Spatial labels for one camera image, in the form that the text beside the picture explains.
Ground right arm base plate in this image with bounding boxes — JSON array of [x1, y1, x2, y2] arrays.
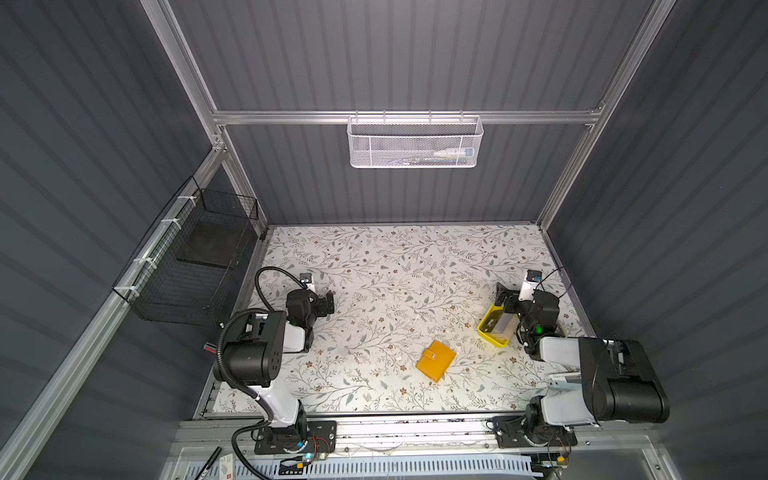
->
[[490, 415, 578, 448]]

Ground aluminium front rail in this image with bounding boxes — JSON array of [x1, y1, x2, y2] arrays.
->
[[168, 411, 658, 458]]

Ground black pen foreground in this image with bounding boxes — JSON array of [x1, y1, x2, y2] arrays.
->
[[194, 447, 222, 480]]

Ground yellow plastic card tray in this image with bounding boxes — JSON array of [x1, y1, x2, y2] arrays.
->
[[477, 304, 519, 348]]

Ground yellow leather card holder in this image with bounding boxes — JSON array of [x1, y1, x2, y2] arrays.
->
[[416, 340, 456, 382]]

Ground white tube in basket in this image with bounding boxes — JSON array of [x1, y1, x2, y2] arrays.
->
[[431, 147, 476, 162]]

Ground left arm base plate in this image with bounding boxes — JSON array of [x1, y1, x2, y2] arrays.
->
[[251, 420, 338, 455]]

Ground black wire mesh basket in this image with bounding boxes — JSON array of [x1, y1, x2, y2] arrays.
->
[[113, 181, 259, 326]]

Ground stack of credit cards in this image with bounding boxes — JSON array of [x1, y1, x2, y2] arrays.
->
[[486, 311, 519, 342]]

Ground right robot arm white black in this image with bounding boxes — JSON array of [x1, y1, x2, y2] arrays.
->
[[478, 279, 670, 449]]

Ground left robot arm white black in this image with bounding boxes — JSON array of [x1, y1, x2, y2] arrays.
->
[[213, 288, 335, 429]]

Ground black corrugated cable left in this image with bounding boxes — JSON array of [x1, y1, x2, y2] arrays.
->
[[254, 266, 310, 312]]

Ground thin black cable right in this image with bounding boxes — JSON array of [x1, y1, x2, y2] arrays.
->
[[536, 266, 571, 301]]

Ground white small box foreground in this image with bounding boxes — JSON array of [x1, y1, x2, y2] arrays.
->
[[218, 454, 236, 480]]

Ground white wire mesh basket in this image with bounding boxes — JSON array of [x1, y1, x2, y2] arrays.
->
[[346, 115, 484, 169]]

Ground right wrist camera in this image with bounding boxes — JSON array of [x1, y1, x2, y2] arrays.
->
[[518, 269, 543, 301]]

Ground black pad in basket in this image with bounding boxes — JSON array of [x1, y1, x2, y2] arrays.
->
[[175, 214, 251, 269]]

